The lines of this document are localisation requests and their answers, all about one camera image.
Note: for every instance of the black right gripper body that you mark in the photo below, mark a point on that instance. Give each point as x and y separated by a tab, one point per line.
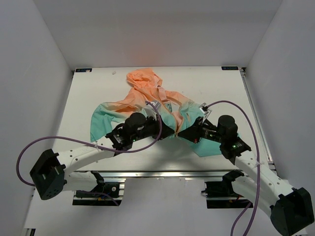
208	132

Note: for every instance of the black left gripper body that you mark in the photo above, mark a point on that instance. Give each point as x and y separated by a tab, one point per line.
150	129

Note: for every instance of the teal and peach jacket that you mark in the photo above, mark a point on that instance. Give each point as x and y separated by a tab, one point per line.
177	111

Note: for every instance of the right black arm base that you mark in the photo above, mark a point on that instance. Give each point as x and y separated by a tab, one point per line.
220	194

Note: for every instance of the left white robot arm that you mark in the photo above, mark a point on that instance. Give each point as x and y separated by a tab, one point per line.
54	173

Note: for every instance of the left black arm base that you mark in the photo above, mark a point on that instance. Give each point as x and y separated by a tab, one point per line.
105	193

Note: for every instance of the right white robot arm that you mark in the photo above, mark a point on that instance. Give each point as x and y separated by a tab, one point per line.
290	209

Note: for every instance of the right blue table label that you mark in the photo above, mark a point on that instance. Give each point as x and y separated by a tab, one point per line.
229	68

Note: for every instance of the blue table label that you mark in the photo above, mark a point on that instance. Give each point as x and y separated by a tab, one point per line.
229	68
83	70

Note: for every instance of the left blue table label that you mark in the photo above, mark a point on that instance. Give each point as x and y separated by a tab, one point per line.
83	70

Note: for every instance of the aluminium table edge rail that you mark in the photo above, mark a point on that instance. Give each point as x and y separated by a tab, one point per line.
148	174

